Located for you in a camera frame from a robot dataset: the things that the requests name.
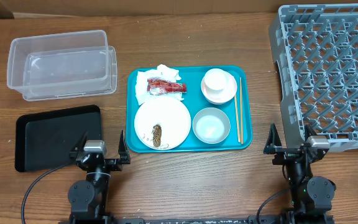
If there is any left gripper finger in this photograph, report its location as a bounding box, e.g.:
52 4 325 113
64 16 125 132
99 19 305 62
70 131 88 153
118 131 131 163

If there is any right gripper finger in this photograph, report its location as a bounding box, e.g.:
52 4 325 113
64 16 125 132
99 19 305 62
264 123 282 154
305 124 316 146

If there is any black plastic tray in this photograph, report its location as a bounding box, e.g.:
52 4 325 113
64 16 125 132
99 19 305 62
14 105 103 172

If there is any red snack wrapper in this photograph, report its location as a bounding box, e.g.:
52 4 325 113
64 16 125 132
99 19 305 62
147 78 187 95

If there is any white cup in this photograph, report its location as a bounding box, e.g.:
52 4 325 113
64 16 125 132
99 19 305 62
204 68 228 95

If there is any white napkin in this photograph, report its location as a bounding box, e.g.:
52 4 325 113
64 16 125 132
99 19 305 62
135 64 184 105

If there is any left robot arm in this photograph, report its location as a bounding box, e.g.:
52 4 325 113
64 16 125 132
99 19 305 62
68 132 131 223

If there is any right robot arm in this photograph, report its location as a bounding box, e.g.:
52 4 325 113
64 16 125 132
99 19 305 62
256 124 336 224

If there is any grey dishwasher rack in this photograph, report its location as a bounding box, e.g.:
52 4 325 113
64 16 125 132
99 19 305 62
268 3 358 152

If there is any brown food scrap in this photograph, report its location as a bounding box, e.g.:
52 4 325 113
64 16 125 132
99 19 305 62
152 124 162 147

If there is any large white plate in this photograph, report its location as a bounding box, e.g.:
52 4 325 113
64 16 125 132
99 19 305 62
134 96 191 151

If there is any left wooden chopstick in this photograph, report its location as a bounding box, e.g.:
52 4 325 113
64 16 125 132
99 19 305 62
234 93 241 143

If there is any teal serving tray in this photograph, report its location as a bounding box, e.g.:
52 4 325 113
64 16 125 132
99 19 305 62
126 65 253 153

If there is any grey bowl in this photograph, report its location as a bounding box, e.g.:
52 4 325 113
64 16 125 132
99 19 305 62
192 108 231 144

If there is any clear plastic bin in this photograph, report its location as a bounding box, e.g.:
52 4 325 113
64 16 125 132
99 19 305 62
7 30 117 101

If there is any brown cardboard backdrop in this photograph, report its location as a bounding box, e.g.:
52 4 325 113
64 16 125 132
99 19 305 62
0 0 358 19

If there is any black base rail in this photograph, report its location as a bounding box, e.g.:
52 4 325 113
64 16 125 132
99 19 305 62
59 215 335 224

